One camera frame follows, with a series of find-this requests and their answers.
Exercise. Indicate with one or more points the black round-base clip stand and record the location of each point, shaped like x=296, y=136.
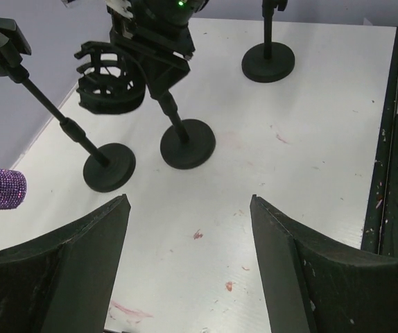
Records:
x=108, y=167

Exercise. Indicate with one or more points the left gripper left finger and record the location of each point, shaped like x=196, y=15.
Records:
x=62, y=281

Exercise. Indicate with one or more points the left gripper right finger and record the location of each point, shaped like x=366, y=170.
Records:
x=313, y=283

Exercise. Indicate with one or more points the black shock-mount desk stand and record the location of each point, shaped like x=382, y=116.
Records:
x=111, y=84

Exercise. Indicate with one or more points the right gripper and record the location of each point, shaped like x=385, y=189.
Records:
x=159, y=40

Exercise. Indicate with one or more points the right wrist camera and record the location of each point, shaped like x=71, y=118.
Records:
x=123, y=8

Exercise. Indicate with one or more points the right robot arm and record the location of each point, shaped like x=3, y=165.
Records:
x=163, y=9

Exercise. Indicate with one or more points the black right round-base stand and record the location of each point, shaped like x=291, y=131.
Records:
x=269, y=61

